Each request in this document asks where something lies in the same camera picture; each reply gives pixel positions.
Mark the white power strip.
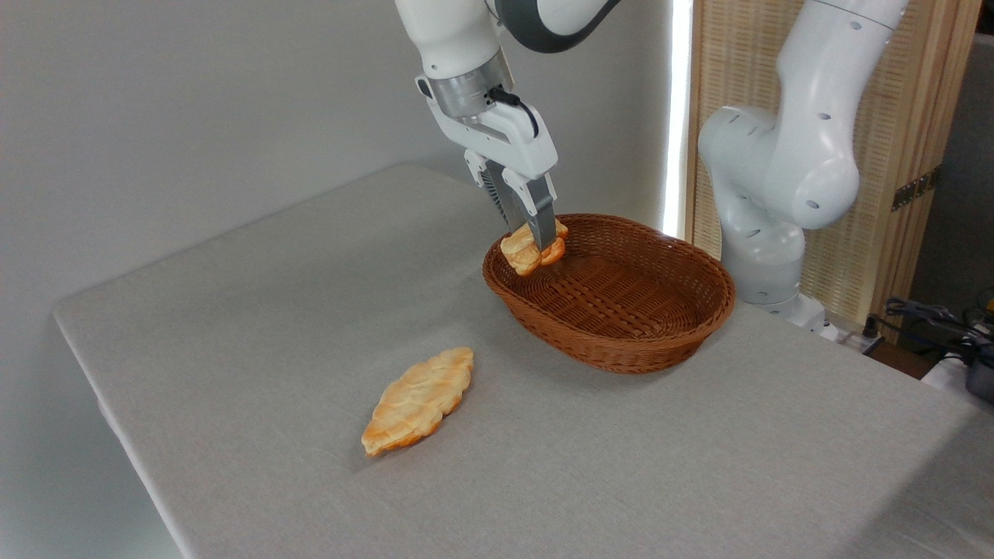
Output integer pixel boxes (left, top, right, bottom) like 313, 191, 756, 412
837, 317, 886, 356

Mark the grey tablecloth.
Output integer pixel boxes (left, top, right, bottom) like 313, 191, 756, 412
53, 163, 994, 559

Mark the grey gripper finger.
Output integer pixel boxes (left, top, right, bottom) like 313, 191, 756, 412
464, 149, 523, 233
502, 167, 559, 252

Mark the black cable bundle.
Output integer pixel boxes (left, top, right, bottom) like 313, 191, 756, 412
884, 297, 994, 367

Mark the dark metal screen hinge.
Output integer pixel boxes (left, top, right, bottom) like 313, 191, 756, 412
891, 168, 941, 213

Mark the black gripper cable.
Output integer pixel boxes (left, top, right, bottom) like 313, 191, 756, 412
487, 87, 540, 140

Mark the brown wicker oval basket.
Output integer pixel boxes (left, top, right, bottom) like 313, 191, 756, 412
482, 214, 737, 376

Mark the long leaf-shaped bread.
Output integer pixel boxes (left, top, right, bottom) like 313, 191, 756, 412
361, 346, 475, 458

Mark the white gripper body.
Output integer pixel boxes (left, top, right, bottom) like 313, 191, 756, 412
415, 75, 559, 182

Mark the small round puff bread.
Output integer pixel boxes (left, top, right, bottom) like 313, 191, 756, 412
500, 219, 569, 277

